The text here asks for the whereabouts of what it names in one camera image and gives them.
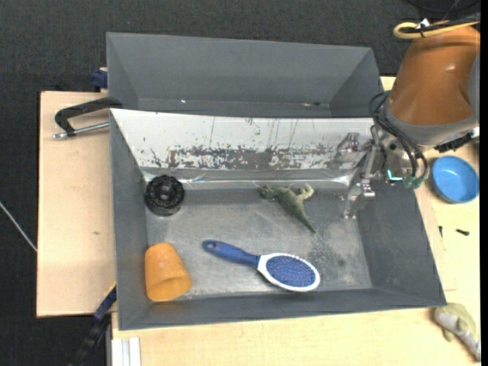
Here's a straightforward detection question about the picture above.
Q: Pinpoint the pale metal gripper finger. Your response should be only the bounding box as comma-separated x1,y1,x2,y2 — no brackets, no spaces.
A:
342,177,377,220
334,131,373,169

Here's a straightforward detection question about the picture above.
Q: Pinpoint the green toy dinosaur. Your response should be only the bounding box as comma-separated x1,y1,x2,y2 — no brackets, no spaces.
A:
256,182,318,235

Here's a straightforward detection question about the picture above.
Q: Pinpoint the blue bowl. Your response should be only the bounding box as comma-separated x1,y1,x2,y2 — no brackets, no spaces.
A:
430,155,480,205

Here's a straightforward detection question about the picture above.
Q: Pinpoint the blue and white hairbrush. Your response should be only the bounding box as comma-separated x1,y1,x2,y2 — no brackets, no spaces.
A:
201,239,322,293

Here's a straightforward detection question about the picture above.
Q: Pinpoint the grey metal bin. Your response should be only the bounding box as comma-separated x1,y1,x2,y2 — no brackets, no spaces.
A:
105,31,448,331

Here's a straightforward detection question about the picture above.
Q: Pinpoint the grey and green glove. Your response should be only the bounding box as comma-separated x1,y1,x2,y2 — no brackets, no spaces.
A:
432,302,481,362

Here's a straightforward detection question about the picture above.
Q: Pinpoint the black ribbed round knob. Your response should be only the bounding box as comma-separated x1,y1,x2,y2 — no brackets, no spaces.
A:
143,174,187,217

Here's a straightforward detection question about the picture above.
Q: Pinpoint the orange plastic cup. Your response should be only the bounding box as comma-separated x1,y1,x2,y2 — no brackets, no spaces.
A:
143,242,193,303

